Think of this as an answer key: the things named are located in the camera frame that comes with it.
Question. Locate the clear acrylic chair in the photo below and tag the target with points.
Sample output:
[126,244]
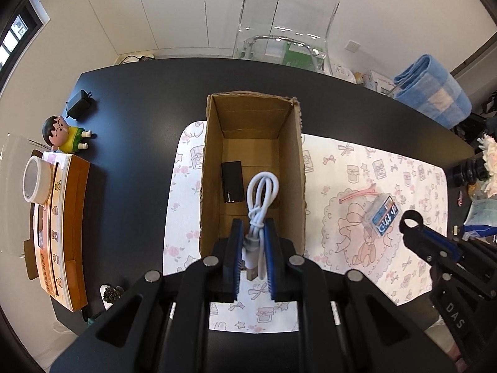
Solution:
[265,26]

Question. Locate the orange printed carton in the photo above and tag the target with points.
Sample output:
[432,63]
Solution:
[54,253]

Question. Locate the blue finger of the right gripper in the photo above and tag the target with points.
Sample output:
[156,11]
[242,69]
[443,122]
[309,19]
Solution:
[438,243]

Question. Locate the blue labelled plastic packet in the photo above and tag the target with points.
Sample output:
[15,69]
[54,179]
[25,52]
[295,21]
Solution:
[381,215]

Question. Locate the black rectangular device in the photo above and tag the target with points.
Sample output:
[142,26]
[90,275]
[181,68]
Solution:
[232,182]

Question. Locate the pink hair clip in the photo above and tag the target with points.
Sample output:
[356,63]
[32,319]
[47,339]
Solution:
[370,191]

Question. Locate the open cardboard box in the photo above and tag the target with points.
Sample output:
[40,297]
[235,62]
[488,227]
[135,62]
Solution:
[263,133]

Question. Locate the white tape roll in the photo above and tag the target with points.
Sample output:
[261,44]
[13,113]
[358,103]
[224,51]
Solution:
[37,180]

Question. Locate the black power adapter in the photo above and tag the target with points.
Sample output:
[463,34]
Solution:
[79,104]

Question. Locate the cartoon boy figurine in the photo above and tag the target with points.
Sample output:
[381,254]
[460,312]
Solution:
[59,136]

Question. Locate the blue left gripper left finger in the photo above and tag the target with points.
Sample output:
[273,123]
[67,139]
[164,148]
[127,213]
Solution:
[232,262]

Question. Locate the green box behind chair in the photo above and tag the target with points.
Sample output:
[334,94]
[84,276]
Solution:
[302,57]

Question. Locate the white rose bouquet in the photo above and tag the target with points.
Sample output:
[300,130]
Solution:
[487,165]

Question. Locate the blue checked folded towel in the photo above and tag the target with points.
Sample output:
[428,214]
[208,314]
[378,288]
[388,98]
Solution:
[429,88]

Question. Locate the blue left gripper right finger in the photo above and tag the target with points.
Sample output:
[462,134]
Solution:
[271,240]

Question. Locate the pink patterned table mat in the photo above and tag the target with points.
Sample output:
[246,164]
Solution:
[336,238]

